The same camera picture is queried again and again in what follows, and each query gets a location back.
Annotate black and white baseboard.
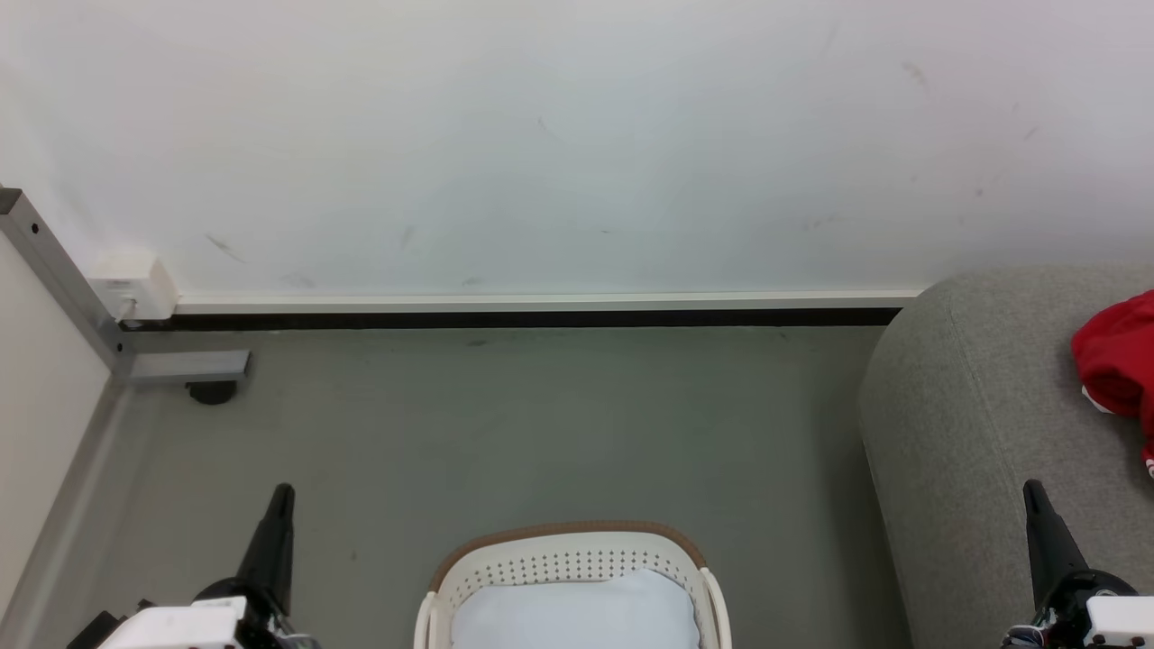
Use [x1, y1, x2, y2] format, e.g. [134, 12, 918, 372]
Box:
[171, 289, 922, 330]

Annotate white perforated laundry basket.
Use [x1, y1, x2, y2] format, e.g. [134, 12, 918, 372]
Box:
[413, 520, 733, 649]

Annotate red knit garment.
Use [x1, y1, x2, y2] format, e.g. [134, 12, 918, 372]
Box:
[1071, 290, 1154, 479]

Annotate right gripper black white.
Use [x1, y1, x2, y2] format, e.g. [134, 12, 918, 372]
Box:
[1023, 480, 1154, 649]

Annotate grey fabric sofa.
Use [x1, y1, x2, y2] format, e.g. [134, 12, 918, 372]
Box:
[857, 263, 1154, 649]

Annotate white wall socket box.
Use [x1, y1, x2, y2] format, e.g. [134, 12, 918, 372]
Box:
[87, 248, 179, 324]

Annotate grey metal partition frame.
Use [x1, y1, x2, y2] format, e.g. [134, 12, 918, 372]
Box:
[0, 187, 252, 388]

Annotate cream partition panel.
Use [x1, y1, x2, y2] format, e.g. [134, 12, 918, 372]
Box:
[0, 236, 114, 618]

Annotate pale blue cloth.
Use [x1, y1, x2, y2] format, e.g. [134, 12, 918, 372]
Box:
[451, 568, 702, 649]

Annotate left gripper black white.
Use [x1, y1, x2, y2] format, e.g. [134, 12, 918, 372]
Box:
[97, 483, 297, 649]

